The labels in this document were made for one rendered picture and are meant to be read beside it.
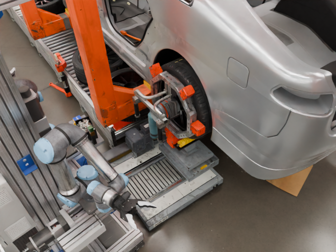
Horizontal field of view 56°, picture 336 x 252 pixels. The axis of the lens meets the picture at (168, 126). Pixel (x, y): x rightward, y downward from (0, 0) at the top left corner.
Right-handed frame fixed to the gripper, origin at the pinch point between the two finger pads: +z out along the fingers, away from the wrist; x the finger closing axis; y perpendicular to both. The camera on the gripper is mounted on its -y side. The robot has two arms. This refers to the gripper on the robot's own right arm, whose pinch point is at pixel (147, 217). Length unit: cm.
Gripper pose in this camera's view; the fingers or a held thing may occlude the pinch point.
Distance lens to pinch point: 151.4
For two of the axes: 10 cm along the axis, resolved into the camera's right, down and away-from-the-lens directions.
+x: -5.5, 5.1, -6.7
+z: 8.4, 3.7, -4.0
